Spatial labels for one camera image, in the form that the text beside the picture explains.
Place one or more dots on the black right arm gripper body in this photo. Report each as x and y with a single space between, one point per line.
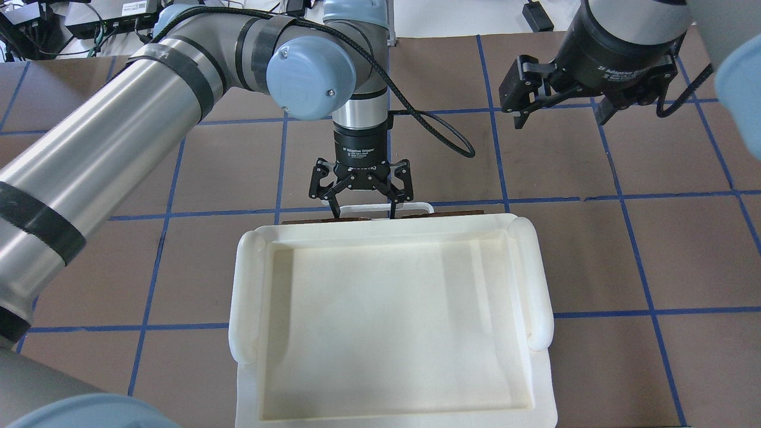
612 53

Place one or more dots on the white plastic tray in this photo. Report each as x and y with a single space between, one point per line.
417 322

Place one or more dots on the white drawer handle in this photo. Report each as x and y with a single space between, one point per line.
402 209

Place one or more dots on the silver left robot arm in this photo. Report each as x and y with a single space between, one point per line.
61 189

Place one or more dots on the dark wooden cabinet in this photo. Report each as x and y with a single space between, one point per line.
417 216

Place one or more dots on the black power adapter top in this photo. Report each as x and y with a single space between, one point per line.
536 17

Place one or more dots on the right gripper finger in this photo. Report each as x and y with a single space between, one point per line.
608 106
521 116

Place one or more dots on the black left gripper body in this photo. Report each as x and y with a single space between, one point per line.
359 150

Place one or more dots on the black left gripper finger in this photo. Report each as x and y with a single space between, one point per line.
334 205
393 204

